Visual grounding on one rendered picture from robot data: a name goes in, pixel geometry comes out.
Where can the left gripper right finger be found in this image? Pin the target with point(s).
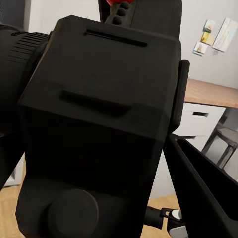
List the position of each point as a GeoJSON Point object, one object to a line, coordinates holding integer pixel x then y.
{"type": "Point", "coordinates": [207, 195]}

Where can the bookcase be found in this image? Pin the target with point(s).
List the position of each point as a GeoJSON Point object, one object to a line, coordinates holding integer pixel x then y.
{"type": "Point", "coordinates": [32, 15]}

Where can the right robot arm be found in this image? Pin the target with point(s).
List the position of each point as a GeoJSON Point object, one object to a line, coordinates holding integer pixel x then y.
{"type": "Point", "coordinates": [175, 227]}

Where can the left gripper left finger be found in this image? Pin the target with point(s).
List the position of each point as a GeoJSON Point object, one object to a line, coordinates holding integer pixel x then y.
{"type": "Point", "coordinates": [11, 151]}

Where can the digital camera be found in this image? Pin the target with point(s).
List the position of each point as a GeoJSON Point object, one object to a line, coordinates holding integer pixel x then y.
{"type": "Point", "coordinates": [94, 102]}

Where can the desk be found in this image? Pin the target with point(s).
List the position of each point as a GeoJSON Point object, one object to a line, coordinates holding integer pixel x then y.
{"type": "Point", "coordinates": [207, 106]}

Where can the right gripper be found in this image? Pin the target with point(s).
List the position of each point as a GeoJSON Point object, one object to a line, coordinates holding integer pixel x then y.
{"type": "Point", "coordinates": [148, 215]}

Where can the taboret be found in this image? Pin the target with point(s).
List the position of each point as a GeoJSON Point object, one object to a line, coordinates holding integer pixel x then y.
{"type": "Point", "coordinates": [229, 136]}

